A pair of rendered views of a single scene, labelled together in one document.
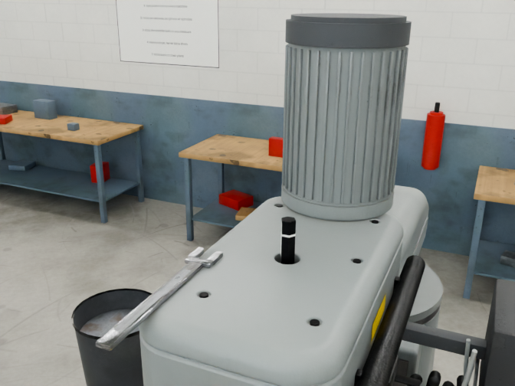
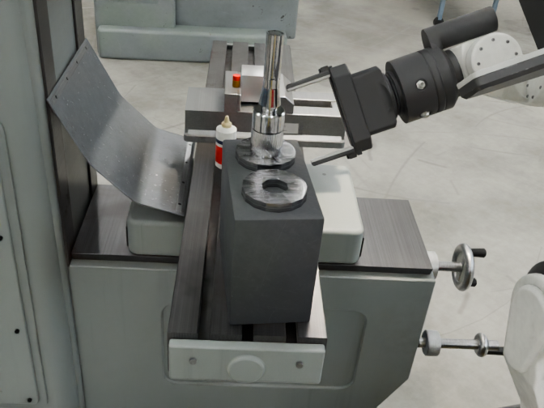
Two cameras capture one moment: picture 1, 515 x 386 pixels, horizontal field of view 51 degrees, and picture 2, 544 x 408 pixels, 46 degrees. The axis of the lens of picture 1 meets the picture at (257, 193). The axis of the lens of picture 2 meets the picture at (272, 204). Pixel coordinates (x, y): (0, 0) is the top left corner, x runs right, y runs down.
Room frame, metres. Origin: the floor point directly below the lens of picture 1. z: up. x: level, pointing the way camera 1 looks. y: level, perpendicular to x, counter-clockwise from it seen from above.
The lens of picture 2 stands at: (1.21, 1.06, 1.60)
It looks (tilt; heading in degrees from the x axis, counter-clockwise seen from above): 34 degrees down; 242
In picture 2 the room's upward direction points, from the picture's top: 5 degrees clockwise
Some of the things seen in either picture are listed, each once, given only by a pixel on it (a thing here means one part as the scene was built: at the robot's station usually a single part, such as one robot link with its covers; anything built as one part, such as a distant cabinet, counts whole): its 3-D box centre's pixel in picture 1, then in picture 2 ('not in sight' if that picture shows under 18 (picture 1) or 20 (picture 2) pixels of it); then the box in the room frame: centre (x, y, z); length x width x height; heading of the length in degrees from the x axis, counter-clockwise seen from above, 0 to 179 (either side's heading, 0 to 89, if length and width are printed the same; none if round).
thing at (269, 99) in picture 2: not in sight; (272, 72); (0.83, 0.30, 1.25); 0.03 x 0.03 x 0.11
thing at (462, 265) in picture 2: not in sight; (448, 266); (0.23, 0.16, 0.63); 0.16 x 0.12 x 0.12; 156
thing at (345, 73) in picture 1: (342, 113); not in sight; (0.92, -0.14, 2.05); 0.20 x 0.20 x 0.32
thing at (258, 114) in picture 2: not in sight; (269, 112); (0.83, 0.30, 1.19); 0.05 x 0.05 x 0.01
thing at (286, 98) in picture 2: not in sight; (278, 92); (0.61, -0.10, 1.02); 0.12 x 0.06 x 0.04; 68
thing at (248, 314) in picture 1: (289, 301); not in sight; (0.71, -0.05, 1.81); 0.47 x 0.26 x 0.16; 156
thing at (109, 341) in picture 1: (165, 291); not in sight; (0.59, 0.11, 1.89); 0.24 x 0.04 x 0.01; 157
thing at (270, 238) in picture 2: not in sight; (265, 224); (0.84, 0.35, 1.03); 0.22 x 0.12 x 0.20; 73
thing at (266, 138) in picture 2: not in sight; (267, 133); (0.83, 0.30, 1.16); 0.05 x 0.05 x 0.06
